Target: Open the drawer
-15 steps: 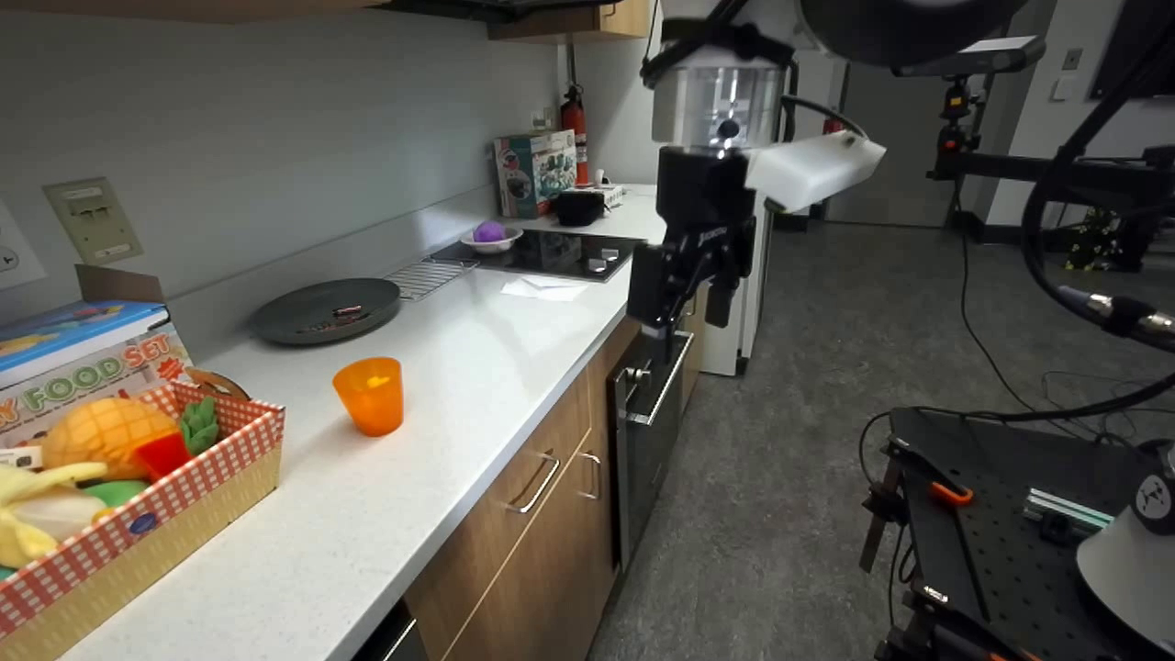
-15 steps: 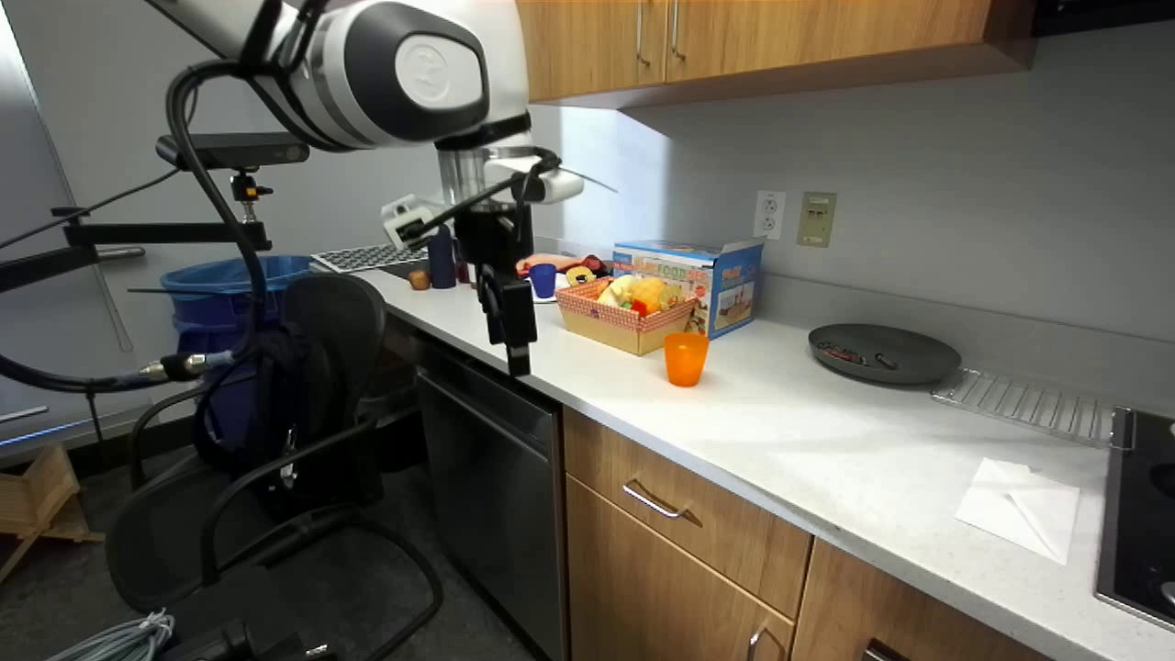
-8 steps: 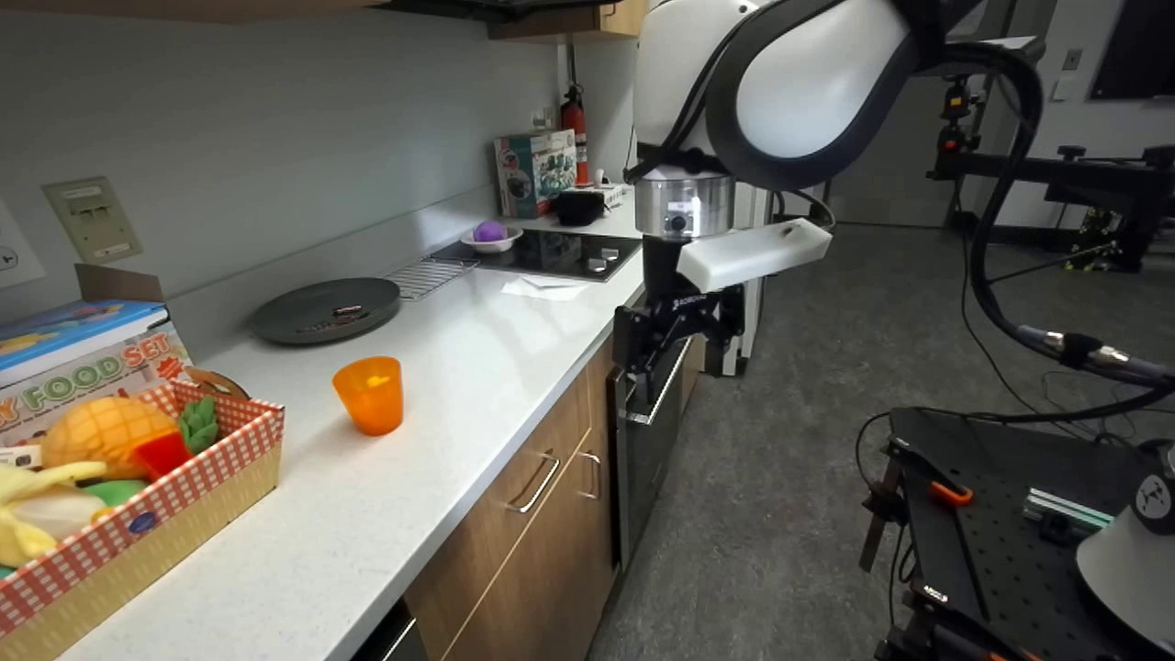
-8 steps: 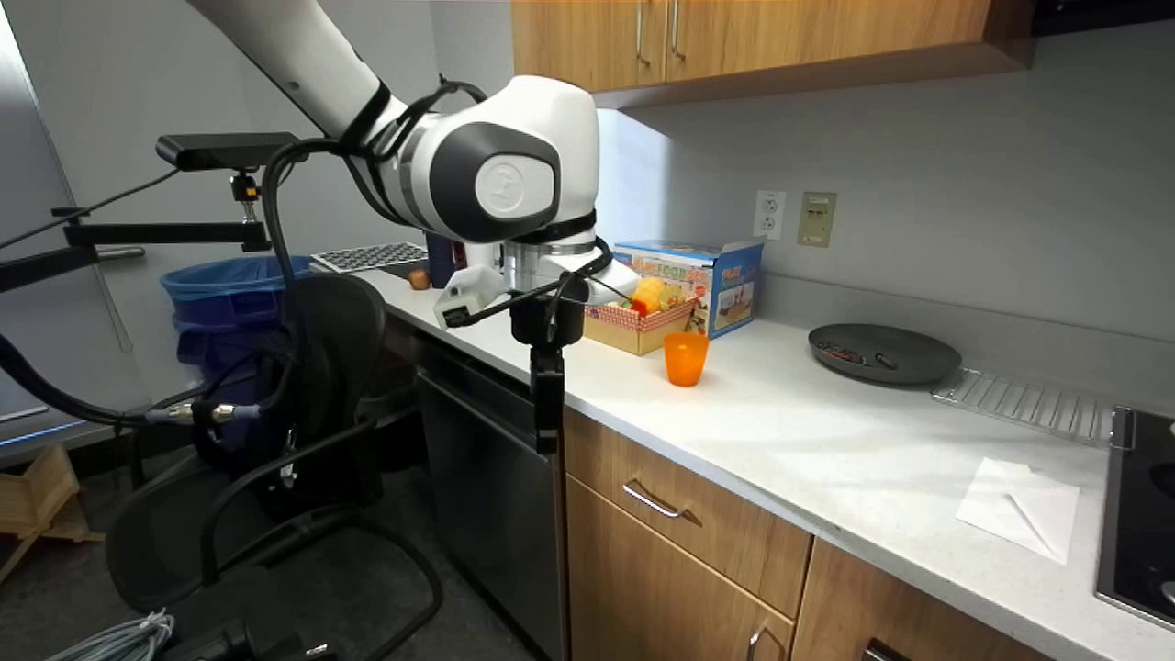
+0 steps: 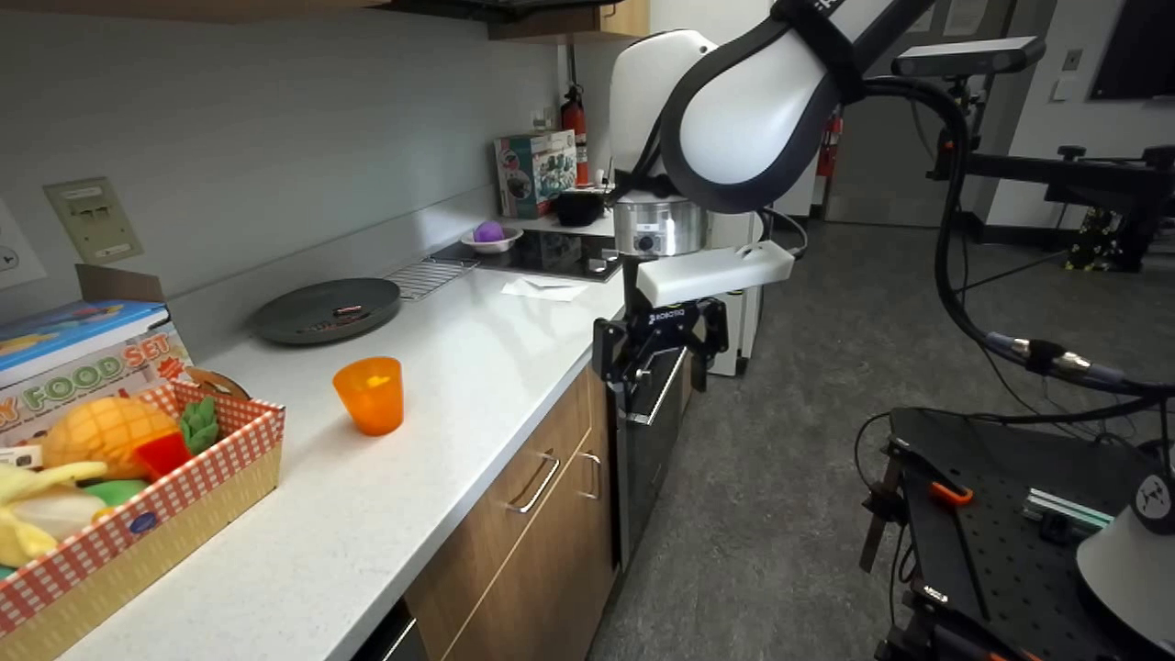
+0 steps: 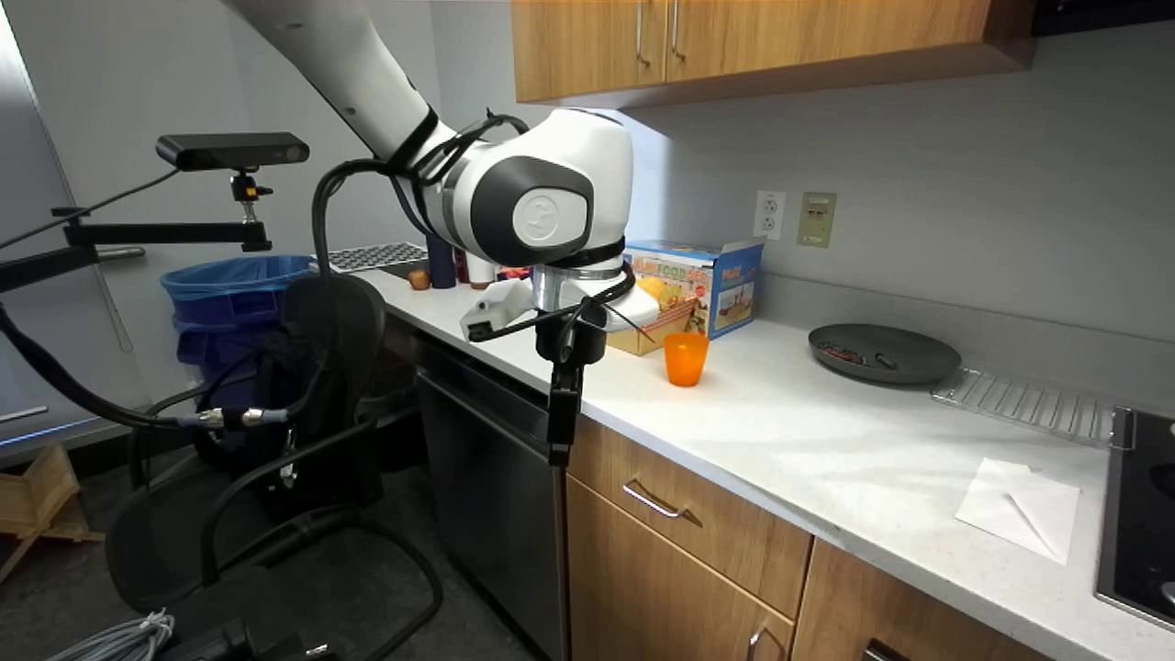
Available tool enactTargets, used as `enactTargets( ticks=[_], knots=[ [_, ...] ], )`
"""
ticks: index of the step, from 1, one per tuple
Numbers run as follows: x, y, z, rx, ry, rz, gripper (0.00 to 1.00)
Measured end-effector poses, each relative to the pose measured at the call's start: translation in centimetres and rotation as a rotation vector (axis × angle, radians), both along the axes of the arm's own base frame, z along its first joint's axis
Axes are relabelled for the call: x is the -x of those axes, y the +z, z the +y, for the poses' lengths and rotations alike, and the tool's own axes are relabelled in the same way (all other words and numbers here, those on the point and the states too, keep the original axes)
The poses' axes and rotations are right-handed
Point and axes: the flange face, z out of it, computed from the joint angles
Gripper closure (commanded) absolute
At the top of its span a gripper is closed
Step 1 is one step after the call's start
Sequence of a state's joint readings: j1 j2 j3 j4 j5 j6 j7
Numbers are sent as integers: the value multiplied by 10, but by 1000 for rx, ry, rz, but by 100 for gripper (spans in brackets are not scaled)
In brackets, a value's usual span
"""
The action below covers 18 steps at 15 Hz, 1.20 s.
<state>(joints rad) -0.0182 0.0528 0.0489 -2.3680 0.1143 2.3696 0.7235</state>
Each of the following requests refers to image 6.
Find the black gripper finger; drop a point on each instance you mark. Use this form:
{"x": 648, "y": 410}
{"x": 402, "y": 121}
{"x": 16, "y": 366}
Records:
{"x": 568, "y": 410}

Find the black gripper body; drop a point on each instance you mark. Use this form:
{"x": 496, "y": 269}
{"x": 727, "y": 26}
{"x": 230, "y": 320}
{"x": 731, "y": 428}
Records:
{"x": 576, "y": 332}

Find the wooden front white drawer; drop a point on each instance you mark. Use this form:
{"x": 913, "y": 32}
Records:
{"x": 710, "y": 526}

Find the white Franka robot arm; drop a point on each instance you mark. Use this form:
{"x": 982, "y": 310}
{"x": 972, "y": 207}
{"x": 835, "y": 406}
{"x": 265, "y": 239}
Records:
{"x": 552, "y": 160}

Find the orange plastic cup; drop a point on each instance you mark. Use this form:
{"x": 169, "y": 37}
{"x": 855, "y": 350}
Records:
{"x": 686, "y": 362}

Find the stainless dishwasher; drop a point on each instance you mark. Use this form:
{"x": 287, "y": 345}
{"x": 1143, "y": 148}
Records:
{"x": 489, "y": 501}

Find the dark blue bottle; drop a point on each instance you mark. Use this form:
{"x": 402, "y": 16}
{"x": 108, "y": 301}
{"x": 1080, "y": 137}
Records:
{"x": 442, "y": 263}

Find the blue toy food box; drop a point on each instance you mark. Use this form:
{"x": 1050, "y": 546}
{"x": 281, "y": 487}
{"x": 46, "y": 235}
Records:
{"x": 722, "y": 289}

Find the black office chair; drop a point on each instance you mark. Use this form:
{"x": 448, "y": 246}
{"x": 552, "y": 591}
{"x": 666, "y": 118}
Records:
{"x": 331, "y": 332}

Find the black round stove plate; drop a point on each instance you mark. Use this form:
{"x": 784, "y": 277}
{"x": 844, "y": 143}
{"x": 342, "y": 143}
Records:
{"x": 882, "y": 353}

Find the wooden upper cabinet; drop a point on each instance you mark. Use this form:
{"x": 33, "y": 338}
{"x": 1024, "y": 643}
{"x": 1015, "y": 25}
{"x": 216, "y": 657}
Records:
{"x": 757, "y": 40}

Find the blue plastic bin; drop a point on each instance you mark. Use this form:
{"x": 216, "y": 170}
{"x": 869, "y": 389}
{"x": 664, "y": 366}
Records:
{"x": 225, "y": 289}

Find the clear ribbed mat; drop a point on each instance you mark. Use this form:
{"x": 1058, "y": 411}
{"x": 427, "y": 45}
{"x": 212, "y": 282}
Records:
{"x": 1030, "y": 406}

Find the white paper napkin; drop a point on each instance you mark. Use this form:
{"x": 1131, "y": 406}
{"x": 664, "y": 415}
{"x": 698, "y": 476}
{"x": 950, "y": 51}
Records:
{"x": 1024, "y": 509}

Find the black glass cooktop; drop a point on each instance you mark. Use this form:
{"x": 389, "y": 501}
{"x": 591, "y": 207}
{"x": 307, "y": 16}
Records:
{"x": 1143, "y": 514}

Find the black range hood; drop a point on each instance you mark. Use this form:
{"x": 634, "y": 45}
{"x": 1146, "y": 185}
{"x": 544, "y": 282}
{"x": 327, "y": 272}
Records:
{"x": 1104, "y": 14}

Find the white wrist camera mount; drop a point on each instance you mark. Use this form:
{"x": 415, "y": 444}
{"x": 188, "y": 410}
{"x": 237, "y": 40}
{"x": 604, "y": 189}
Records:
{"x": 496, "y": 305}

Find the white wall outlet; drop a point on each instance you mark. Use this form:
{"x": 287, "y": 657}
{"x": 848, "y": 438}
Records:
{"x": 769, "y": 214}

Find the beige wall sign plate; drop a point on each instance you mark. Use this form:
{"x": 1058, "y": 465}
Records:
{"x": 818, "y": 219}

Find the black stereo camera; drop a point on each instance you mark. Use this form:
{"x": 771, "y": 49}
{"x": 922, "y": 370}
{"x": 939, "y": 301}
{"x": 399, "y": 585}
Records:
{"x": 232, "y": 148}

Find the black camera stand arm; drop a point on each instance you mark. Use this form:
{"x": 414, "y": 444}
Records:
{"x": 161, "y": 231}

